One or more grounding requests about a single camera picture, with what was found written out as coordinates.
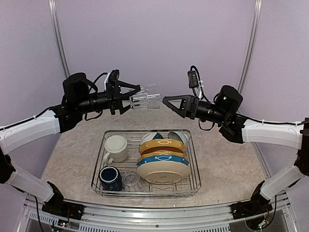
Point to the dark blue mug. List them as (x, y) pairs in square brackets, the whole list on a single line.
[(111, 179)]

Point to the right frame post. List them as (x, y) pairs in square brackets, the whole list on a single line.
[(251, 44)]

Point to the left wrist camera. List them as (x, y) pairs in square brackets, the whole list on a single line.
[(112, 76)]

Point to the frame post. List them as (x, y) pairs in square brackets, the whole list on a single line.
[(251, 44), (58, 37)]

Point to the upper yellow oval dish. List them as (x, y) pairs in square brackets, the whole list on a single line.
[(162, 144)]

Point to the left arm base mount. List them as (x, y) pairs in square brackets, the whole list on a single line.
[(59, 207)]

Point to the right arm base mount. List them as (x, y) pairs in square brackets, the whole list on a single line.
[(256, 205)]

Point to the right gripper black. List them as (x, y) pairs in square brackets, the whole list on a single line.
[(188, 107)]

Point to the wire dish rack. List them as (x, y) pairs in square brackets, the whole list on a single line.
[(187, 187)]

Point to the white blue-rimmed bowl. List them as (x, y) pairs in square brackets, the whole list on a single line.
[(150, 136)]

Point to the blue oval dish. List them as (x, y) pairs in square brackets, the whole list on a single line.
[(156, 158)]

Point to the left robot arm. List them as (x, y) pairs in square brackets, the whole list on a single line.
[(81, 96)]

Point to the pale green checked bowl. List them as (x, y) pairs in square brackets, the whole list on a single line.
[(179, 136)]

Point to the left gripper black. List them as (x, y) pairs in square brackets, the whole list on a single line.
[(114, 96)]

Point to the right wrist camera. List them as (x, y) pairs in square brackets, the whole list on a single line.
[(194, 78)]

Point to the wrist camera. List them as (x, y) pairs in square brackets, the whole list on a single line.
[(112, 76), (194, 78)]

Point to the left frame post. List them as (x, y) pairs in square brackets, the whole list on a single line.
[(58, 37)]

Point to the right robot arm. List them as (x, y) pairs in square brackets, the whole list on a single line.
[(242, 129)]

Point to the white ribbed mug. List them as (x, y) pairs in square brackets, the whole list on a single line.
[(116, 149)]

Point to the faceted clear glass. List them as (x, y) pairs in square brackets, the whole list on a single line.
[(131, 178)]

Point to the cream plate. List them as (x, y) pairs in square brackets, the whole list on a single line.
[(163, 172)]

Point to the tall clear glass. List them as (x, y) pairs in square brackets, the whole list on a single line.
[(148, 98)]

